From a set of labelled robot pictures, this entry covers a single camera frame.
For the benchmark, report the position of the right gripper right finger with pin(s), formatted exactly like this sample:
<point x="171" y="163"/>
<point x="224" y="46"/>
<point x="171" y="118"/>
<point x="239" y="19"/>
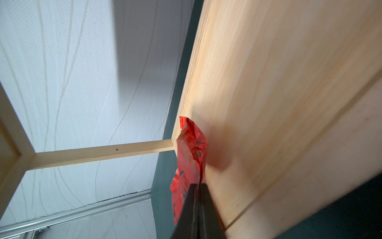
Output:
<point x="209" y="226"/>

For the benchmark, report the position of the wooden two-tier shelf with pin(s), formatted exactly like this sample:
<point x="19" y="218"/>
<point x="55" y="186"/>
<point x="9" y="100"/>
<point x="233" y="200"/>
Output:
<point x="287" y="93"/>

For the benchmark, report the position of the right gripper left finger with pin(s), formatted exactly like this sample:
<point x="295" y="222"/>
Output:
<point x="187" y="225"/>

